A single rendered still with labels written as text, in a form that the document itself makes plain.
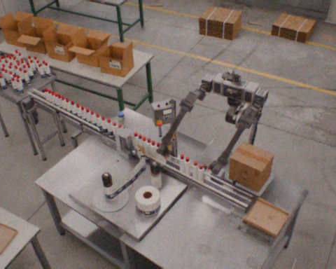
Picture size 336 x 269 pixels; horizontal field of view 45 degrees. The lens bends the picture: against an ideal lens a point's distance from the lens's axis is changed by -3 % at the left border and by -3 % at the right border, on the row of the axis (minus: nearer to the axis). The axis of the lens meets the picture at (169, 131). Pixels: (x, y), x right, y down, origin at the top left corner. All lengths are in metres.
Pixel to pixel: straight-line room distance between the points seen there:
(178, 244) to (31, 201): 2.19
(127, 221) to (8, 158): 2.55
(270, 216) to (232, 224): 0.33
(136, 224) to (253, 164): 1.08
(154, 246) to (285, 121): 3.04
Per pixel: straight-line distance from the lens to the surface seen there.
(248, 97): 3.68
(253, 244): 3.39
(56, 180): 3.96
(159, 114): 3.52
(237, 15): 7.61
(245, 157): 3.58
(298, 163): 5.21
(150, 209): 3.40
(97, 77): 5.23
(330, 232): 4.65
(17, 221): 3.80
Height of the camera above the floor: 3.64
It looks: 42 degrees down
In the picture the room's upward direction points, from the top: 3 degrees counter-clockwise
